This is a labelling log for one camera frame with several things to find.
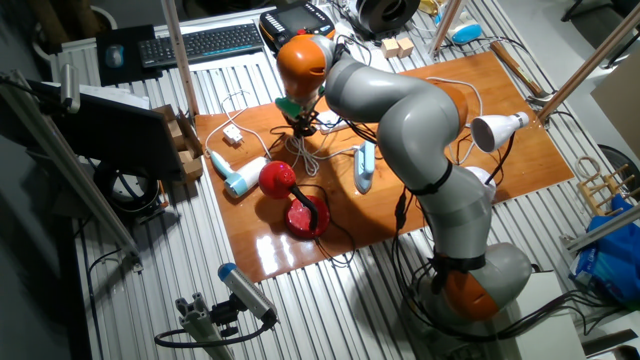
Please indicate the blue plastic bag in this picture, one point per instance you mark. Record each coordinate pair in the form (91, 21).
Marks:
(615, 260)

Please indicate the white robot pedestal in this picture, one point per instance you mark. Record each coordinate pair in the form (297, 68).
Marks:
(550, 325)

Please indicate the black filament spool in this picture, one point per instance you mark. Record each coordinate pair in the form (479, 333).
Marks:
(387, 15)

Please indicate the light blue travel iron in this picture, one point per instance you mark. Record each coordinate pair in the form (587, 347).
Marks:
(364, 167)

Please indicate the white blue hair dryer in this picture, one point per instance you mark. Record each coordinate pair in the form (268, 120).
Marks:
(245, 177)

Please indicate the red desk lamp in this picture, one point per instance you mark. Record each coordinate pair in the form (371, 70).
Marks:
(277, 180)

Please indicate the grey cylindrical webcam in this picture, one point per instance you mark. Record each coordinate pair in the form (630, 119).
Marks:
(70, 87)

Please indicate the wooden peg rack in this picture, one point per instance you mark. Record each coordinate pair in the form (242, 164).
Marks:
(605, 187)

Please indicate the black office chair base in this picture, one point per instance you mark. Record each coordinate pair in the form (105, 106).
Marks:
(620, 30)

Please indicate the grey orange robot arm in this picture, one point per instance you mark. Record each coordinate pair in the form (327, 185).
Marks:
(425, 125)

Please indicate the white cylindrical device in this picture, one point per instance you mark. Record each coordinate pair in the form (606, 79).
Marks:
(497, 131)

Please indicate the black monitor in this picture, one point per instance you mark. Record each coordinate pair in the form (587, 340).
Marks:
(120, 135)

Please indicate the aluminium frame beam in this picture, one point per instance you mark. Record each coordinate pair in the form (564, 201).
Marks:
(65, 165)
(605, 227)

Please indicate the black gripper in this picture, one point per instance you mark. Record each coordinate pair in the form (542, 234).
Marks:
(304, 122)

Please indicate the brown cardboard sheet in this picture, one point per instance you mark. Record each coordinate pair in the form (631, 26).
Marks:
(620, 105)

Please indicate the grey computer mouse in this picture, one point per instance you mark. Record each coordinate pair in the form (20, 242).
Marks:
(114, 56)

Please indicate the orange wooden board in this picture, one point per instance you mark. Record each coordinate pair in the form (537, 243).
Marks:
(530, 165)

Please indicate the light wooden post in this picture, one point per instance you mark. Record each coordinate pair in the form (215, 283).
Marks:
(177, 55)
(590, 62)
(447, 22)

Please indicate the grey camera with blue tip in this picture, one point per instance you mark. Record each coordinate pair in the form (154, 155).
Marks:
(245, 290)

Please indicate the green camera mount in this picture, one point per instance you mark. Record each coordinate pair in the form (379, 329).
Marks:
(287, 107)

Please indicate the short aluminium profile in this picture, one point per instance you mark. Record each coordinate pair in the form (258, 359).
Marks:
(200, 325)

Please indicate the black orange teach pendant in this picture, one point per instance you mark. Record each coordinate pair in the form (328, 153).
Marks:
(295, 20)

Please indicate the black keyboard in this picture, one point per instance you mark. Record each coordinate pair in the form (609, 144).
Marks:
(200, 45)

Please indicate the black mouse pad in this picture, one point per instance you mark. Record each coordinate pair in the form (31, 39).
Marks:
(120, 75)

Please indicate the blue white plastic object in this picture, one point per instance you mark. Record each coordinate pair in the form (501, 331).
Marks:
(465, 32)

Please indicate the small wooden cube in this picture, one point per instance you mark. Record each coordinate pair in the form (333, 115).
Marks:
(390, 47)
(406, 47)

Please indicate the black camera bracket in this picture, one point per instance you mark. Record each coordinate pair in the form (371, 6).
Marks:
(225, 315)

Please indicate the white square plug adapter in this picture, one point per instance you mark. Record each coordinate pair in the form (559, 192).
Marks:
(232, 133)

